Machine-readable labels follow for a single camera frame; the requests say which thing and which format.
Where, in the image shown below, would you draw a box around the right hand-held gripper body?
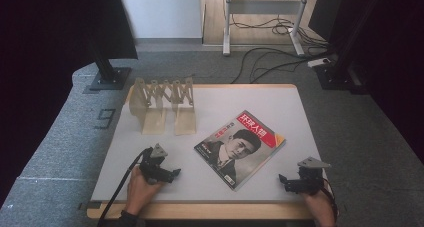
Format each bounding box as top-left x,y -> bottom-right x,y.
292,156 -> 332,196

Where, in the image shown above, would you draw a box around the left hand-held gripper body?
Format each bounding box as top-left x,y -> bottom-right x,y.
138,143 -> 172,185

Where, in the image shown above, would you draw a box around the wooden expandable book rack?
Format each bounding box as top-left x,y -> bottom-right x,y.
128,76 -> 198,136

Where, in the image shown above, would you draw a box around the portrait cover magazine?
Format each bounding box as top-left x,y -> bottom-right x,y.
193,110 -> 287,192

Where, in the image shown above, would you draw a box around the person's left hand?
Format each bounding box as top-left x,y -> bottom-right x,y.
124,166 -> 165,217

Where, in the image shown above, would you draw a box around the person's right hand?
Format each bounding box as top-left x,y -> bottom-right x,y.
301,186 -> 337,227

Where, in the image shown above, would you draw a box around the black sleeve cuff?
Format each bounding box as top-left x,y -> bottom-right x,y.
114,209 -> 147,227

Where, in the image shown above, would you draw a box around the black metal stand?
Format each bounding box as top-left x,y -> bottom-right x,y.
89,36 -> 132,91
314,0 -> 384,92

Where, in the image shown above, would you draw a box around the white power strip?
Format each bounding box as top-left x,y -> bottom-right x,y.
306,57 -> 332,68

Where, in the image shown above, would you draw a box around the dark curtain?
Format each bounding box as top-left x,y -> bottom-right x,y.
0,0 -> 139,201
307,0 -> 424,165

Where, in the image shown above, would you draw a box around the red and black gripper cable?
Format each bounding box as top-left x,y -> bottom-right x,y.
320,177 -> 339,221

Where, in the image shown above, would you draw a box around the black floor cables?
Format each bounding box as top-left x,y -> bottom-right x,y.
229,0 -> 334,85

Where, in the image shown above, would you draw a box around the white metal desk frame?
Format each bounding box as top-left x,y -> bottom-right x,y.
222,0 -> 312,57

